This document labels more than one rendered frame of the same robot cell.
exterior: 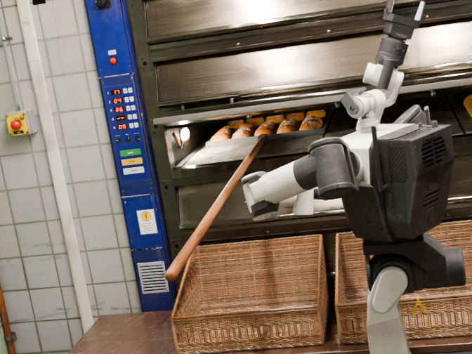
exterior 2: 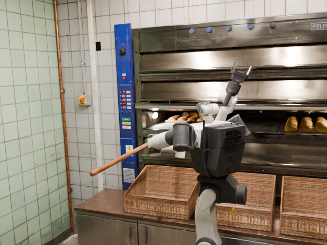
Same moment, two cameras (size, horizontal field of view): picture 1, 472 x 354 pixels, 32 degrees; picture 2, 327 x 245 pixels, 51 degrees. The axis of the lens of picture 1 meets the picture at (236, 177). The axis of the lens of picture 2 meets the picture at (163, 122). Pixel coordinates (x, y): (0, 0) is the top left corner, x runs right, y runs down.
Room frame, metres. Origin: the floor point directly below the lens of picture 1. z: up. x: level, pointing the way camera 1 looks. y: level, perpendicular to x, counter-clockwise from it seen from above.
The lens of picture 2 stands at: (0.27, -0.50, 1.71)
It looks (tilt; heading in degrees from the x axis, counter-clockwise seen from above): 8 degrees down; 10
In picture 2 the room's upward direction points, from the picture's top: 2 degrees counter-clockwise
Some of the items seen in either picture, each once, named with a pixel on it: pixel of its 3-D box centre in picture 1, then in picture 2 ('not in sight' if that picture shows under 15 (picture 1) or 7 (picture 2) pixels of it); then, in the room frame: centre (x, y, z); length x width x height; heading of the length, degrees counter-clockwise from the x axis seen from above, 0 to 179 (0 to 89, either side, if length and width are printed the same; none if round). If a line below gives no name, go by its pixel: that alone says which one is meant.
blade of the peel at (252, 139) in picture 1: (268, 130); (195, 119); (3.86, -0.19, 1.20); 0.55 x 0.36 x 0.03; 79
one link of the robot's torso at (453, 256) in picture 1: (414, 260); (222, 188); (2.29, -0.48, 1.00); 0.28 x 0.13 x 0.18; 79
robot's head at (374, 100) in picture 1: (366, 107); (208, 111); (2.32, -0.40, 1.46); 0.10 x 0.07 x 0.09; 134
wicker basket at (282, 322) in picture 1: (252, 291); (165, 189); (3.00, 0.00, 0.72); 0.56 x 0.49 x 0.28; 79
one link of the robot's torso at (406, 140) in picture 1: (391, 176); (215, 146); (2.27, -0.44, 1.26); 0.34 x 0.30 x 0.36; 134
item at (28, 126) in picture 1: (20, 123); (84, 99); (3.42, 0.86, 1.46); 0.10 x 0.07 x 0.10; 78
